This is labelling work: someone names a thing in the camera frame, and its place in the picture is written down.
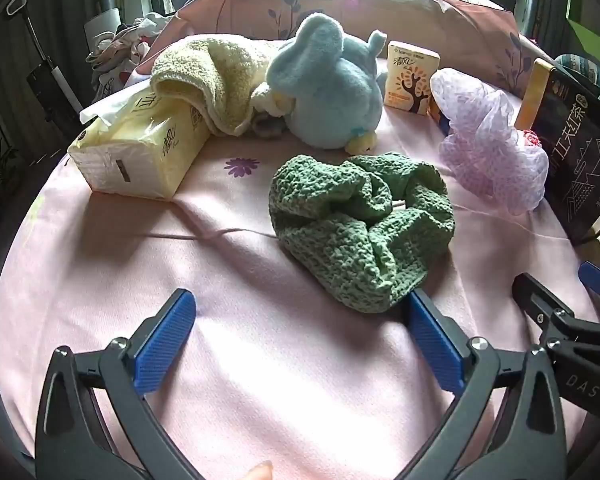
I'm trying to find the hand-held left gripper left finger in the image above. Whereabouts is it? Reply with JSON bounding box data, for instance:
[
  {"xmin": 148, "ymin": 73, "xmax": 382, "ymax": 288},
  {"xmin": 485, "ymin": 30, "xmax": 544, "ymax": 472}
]
[{"xmin": 34, "ymin": 288, "xmax": 216, "ymax": 480}]

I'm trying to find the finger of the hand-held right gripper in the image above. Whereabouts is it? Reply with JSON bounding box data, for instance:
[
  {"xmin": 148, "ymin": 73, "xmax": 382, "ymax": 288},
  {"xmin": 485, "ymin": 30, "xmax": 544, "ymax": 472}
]
[
  {"xmin": 578, "ymin": 261, "xmax": 600, "ymax": 305},
  {"xmin": 512, "ymin": 272, "xmax": 600, "ymax": 341}
]

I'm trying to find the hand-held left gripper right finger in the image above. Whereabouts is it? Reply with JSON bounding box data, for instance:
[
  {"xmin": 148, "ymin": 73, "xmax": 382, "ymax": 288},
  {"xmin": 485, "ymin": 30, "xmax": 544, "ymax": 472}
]
[{"xmin": 395, "ymin": 287, "xmax": 568, "ymax": 480}]

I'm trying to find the green knitted cloth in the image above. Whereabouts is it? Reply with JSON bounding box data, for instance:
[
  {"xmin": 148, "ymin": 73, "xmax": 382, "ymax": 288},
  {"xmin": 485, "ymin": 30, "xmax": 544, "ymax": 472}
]
[{"xmin": 268, "ymin": 152, "xmax": 456, "ymax": 315}]

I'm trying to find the purple gauze scrunchie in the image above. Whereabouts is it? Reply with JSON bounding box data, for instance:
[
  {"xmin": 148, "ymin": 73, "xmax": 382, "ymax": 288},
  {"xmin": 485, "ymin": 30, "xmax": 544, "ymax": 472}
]
[{"xmin": 430, "ymin": 67, "xmax": 550, "ymax": 216}]

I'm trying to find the yellow fluffy towel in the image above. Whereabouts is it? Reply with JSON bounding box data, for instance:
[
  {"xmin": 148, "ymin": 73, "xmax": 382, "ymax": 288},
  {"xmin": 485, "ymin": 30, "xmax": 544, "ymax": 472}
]
[{"xmin": 150, "ymin": 35, "xmax": 293, "ymax": 137}]

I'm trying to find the blue plush elephant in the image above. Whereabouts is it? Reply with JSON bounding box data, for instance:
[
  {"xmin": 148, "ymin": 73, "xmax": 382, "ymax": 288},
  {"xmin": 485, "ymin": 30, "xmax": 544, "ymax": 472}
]
[{"xmin": 252, "ymin": 12, "xmax": 388, "ymax": 156}]

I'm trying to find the person's left hand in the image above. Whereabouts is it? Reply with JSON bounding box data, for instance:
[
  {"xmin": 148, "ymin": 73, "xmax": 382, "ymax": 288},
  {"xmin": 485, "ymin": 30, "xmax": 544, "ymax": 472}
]
[{"xmin": 244, "ymin": 460, "xmax": 275, "ymax": 480}]

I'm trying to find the yellow tissue pack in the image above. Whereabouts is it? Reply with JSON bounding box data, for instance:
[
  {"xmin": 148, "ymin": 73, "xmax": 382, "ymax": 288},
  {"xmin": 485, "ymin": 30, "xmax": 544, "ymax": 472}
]
[{"xmin": 67, "ymin": 85, "xmax": 211, "ymax": 202}]

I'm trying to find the small blue tissue pack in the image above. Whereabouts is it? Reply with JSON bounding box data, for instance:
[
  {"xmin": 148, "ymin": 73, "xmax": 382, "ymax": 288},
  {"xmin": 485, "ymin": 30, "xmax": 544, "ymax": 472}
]
[{"xmin": 426, "ymin": 91, "xmax": 452, "ymax": 135}]

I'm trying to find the teal striped cloth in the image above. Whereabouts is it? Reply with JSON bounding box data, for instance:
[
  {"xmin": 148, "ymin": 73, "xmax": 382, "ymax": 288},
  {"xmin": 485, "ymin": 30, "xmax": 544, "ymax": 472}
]
[{"xmin": 554, "ymin": 52, "xmax": 600, "ymax": 106}]

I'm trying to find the small orange tissue pack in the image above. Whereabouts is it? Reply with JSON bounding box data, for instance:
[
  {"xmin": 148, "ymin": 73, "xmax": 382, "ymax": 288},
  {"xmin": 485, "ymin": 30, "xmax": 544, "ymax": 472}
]
[{"xmin": 383, "ymin": 41, "xmax": 441, "ymax": 117}]

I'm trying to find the pink floral pillow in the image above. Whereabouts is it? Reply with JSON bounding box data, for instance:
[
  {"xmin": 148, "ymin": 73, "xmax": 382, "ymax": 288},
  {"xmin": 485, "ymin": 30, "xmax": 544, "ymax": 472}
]
[{"xmin": 140, "ymin": 0, "xmax": 536, "ymax": 98}]

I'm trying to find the pile of clothes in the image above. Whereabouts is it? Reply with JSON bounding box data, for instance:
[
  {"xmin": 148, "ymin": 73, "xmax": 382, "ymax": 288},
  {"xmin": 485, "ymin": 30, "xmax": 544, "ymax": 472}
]
[{"xmin": 85, "ymin": 12, "xmax": 173, "ymax": 101}]

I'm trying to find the white plastic container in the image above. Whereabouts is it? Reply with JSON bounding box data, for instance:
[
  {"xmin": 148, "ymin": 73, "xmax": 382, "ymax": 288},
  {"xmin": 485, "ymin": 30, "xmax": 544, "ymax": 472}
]
[{"xmin": 85, "ymin": 7, "xmax": 122, "ymax": 41}]

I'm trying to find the long-handled cleaning tool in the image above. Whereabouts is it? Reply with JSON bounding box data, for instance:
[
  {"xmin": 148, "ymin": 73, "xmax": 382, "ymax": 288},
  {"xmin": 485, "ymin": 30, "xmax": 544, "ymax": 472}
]
[{"xmin": 7, "ymin": 0, "xmax": 81, "ymax": 116}]

